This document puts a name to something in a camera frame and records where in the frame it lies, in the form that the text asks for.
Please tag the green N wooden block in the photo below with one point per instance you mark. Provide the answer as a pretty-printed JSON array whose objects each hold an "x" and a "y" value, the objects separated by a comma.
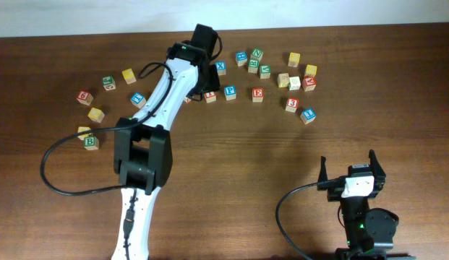
[{"x": 257, "y": 54}]

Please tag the plain O wooden block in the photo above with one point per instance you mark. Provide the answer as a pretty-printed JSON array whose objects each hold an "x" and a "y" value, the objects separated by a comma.
[{"x": 294, "y": 83}]

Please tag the yellow top block right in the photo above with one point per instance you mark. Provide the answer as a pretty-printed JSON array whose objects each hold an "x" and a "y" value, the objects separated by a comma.
[{"x": 310, "y": 71}]

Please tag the red 3 wooden block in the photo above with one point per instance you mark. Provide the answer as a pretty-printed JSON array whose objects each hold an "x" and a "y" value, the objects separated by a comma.
[{"x": 292, "y": 105}]

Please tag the blue P wooden block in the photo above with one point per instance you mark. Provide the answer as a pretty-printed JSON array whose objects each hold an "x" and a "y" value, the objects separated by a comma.
[{"x": 230, "y": 92}]

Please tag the blue T wooden block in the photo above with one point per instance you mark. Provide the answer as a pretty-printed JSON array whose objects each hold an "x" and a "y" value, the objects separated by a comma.
[{"x": 138, "y": 100}]

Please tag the yellow sided wooden block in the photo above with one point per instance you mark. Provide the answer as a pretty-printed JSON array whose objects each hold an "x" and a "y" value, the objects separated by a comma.
[{"x": 283, "y": 80}]

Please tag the blue X wooden block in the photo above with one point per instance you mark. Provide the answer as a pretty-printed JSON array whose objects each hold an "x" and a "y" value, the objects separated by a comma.
[{"x": 221, "y": 67}]

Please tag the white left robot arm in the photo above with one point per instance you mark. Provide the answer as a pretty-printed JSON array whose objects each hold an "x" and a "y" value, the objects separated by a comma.
[{"x": 142, "y": 145}]

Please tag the green R wooden block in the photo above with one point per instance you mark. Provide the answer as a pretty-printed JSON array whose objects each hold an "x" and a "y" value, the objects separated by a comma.
[{"x": 253, "y": 66}]

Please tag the blue L wooden block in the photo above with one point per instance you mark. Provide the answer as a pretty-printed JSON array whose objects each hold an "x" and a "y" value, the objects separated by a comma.
[{"x": 308, "y": 116}]

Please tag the green J wooden block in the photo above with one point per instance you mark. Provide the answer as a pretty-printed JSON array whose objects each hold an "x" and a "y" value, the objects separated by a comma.
[{"x": 108, "y": 83}]

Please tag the green V wooden block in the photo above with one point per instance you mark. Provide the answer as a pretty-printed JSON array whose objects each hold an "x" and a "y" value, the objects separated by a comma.
[{"x": 265, "y": 71}]

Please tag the red E wooden block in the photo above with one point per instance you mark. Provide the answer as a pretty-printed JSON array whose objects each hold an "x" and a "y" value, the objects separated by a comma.
[{"x": 257, "y": 95}]

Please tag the red I wooden block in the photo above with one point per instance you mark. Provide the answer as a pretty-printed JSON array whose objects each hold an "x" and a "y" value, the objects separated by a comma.
[{"x": 210, "y": 97}]

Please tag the blue H wooden block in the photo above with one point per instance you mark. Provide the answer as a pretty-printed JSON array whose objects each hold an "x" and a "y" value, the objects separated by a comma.
[{"x": 241, "y": 58}]

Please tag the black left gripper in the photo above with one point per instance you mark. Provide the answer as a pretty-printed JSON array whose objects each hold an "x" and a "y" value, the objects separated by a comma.
[{"x": 215, "y": 84}]

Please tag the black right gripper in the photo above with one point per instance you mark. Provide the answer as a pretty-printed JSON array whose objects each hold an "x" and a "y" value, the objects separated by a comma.
[{"x": 335, "y": 186}]

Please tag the red 6 wooden block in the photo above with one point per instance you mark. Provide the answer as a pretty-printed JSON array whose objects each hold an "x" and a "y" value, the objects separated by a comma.
[{"x": 84, "y": 97}]

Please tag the yellow top block far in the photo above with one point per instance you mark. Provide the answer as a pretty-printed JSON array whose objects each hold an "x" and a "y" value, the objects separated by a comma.
[{"x": 294, "y": 59}]

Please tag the red A wooden block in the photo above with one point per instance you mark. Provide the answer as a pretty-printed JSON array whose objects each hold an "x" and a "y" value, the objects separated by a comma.
[{"x": 309, "y": 84}]

